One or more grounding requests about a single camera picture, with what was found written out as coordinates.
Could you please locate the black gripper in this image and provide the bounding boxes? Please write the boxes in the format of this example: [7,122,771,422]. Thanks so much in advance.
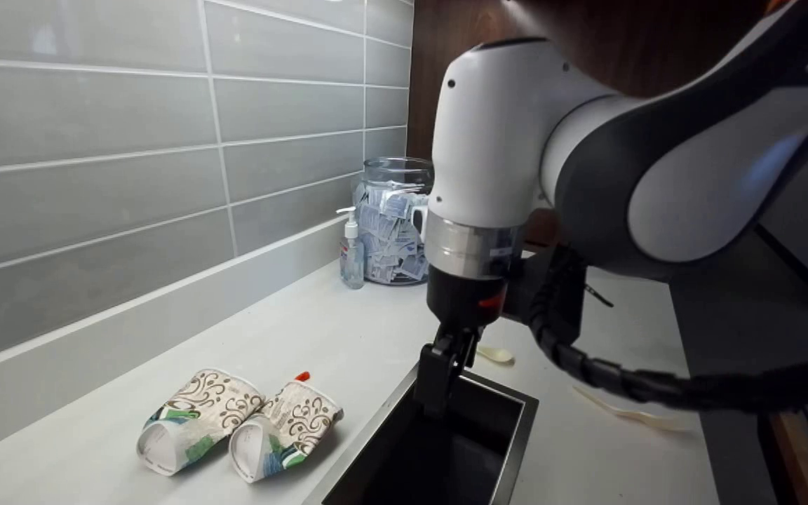
[415,268,520,422]

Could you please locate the large metal-framed counter bin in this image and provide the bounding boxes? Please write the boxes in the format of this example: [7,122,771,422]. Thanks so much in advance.
[310,365,543,505]

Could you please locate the cream plastic spoon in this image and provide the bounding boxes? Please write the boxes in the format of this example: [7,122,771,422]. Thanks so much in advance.
[474,342,520,369]

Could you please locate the small clear pump bottle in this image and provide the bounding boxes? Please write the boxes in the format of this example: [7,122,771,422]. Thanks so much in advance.
[338,206,370,292]

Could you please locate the glass jar with packets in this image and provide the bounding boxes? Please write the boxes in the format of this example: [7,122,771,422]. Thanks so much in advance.
[355,156,437,286]

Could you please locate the patterned paper cup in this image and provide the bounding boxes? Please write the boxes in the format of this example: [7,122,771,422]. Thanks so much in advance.
[228,379,346,487]
[134,369,266,480]

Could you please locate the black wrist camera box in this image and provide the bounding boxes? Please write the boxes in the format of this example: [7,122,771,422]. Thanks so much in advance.
[502,245,593,352]

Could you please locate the black corrugated cable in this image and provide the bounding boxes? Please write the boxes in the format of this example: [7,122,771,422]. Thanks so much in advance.
[531,320,808,415]

